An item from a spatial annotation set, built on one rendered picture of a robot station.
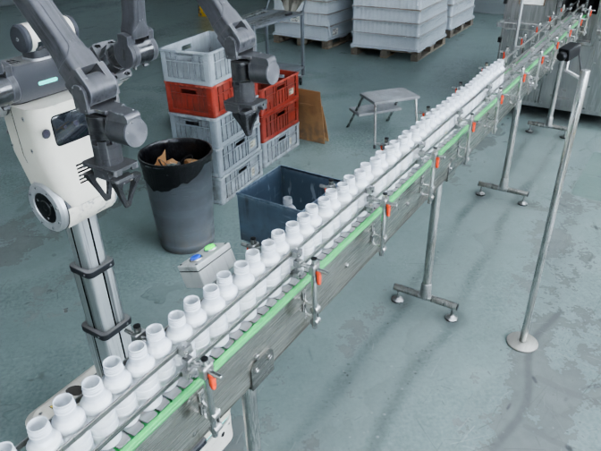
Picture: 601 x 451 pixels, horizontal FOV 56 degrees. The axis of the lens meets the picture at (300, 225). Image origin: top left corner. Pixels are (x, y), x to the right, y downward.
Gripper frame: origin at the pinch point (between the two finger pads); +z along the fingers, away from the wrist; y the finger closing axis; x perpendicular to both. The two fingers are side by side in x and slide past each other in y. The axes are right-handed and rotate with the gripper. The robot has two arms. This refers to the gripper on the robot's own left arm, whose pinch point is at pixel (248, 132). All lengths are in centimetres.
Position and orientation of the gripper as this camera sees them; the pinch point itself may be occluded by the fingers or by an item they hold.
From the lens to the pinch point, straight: 156.8
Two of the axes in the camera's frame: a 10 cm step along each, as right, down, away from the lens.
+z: 0.5, 8.7, 5.0
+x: -5.5, 4.4, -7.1
